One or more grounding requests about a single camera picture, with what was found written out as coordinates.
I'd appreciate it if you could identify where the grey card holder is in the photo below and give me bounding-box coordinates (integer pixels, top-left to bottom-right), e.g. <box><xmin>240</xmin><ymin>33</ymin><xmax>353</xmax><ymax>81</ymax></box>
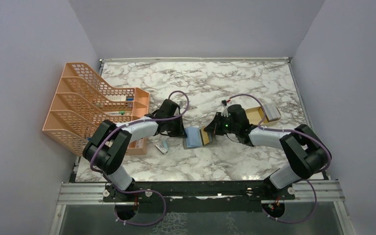
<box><xmin>183</xmin><ymin>127</ymin><xmax>216</xmax><ymax>149</ymax></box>

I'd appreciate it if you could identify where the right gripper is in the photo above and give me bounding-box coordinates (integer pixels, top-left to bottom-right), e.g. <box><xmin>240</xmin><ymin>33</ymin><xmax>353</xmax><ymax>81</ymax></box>
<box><xmin>203</xmin><ymin>112</ymin><xmax>238</xmax><ymax>136</ymax></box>

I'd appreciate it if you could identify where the gold credit card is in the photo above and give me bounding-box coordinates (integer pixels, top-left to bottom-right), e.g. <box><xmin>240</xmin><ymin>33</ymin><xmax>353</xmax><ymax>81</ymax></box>
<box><xmin>200</xmin><ymin>126</ymin><xmax>212</xmax><ymax>146</ymax></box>

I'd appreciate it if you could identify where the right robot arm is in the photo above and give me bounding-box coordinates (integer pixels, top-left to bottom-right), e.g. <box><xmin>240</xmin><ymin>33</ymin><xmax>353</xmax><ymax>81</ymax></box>
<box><xmin>204</xmin><ymin>104</ymin><xmax>331</xmax><ymax>199</ymax></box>

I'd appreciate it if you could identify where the orange mesh file organizer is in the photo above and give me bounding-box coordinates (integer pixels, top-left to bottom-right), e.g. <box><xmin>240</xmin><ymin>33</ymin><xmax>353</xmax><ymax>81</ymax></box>
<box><xmin>43</xmin><ymin>62</ymin><xmax>150</xmax><ymax>156</ymax></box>

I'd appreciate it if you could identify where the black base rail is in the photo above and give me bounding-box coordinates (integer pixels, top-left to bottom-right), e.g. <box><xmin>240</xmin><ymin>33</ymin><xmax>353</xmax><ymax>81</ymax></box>
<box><xmin>58</xmin><ymin>180</ymin><xmax>344</xmax><ymax>215</ymax></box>

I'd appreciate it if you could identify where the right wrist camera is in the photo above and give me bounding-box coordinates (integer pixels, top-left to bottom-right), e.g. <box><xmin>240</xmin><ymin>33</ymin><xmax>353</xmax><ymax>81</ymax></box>
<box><xmin>221</xmin><ymin>99</ymin><xmax>231</xmax><ymax>117</ymax></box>

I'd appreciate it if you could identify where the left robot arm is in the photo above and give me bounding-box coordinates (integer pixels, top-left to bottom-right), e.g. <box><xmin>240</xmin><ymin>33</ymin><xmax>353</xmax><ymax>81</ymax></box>
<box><xmin>82</xmin><ymin>99</ymin><xmax>187</xmax><ymax>201</ymax></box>

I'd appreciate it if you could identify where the yellow oval card tray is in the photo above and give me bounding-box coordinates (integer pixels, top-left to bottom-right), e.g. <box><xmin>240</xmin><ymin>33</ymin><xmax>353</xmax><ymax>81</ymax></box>
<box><xmin>245</xmin><ymin>107</ymin><xmax>280</xmax><ymax>126</ymax></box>

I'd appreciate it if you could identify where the small blue white clip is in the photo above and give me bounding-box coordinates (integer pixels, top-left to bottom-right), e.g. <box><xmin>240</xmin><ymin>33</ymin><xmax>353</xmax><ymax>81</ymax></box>
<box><xmin>155</xmin><ymin>140</ymin><xmax>169</xmax><ymax>154</ymax></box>

